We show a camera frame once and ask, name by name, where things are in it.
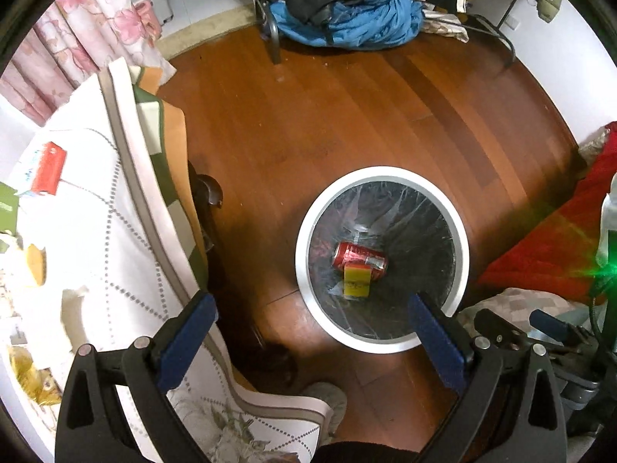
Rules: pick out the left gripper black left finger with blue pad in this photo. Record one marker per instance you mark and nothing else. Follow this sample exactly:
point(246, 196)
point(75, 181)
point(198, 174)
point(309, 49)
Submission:
point(92, 425)

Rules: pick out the red blanket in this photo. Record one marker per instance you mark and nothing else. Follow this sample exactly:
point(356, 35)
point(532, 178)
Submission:
point(558, 256)

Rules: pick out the red soda can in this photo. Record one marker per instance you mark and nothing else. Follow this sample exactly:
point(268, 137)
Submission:
point(350, 253)

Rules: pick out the pink floral curtain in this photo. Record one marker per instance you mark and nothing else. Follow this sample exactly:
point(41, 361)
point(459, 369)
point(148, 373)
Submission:
point(72, 40)

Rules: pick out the checked grey cushion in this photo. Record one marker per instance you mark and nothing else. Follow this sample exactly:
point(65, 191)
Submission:
point(516, 305)

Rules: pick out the white patterned tablecloth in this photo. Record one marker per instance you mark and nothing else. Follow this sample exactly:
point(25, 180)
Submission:
point(116, 271)

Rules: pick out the grey slipper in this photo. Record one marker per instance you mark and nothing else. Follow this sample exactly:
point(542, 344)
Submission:
point(334, 397)

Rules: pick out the green paper card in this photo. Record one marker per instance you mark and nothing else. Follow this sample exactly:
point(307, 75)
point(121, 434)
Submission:
point(9, 206)

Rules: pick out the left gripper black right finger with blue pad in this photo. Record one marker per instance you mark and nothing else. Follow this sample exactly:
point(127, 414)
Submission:
point(514, 394)

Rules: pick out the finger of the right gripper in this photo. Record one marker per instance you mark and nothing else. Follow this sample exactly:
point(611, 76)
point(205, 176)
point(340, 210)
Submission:
point(547, 329)
point(494, 331)

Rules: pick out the white round trash bin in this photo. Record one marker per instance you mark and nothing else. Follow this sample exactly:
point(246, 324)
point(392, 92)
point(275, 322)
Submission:
point(371, 240)

